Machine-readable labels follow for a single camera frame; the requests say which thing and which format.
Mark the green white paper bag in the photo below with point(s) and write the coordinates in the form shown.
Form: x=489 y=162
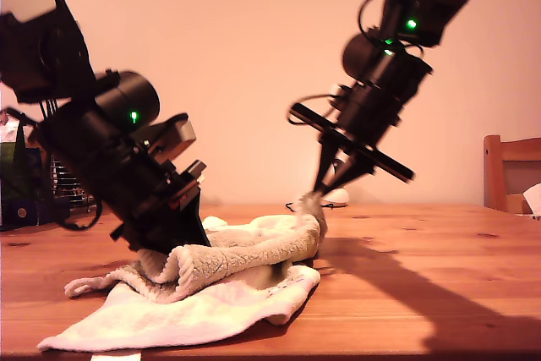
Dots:
x=14 y=175

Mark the dark box with round logo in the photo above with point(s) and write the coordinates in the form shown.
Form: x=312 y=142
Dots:
x=21 y=213

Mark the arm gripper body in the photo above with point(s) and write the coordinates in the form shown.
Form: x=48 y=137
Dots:
x=380 y=99
x=143 y=192

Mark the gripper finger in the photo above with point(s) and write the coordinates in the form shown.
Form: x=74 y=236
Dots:
x=324 y=162
x=190 y=225
x=355 y=173
x=156 y=238

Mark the white round security camera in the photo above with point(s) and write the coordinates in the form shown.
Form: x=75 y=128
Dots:
x=338 y=198

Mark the arm grey camera box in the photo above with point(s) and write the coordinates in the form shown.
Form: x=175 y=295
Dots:
x=179 y=135
x=337 y=90

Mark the cream terry tea towel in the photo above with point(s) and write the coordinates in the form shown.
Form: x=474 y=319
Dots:
x=190 y=314

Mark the wooden chair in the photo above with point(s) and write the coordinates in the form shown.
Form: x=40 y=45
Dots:
x=492 y=175

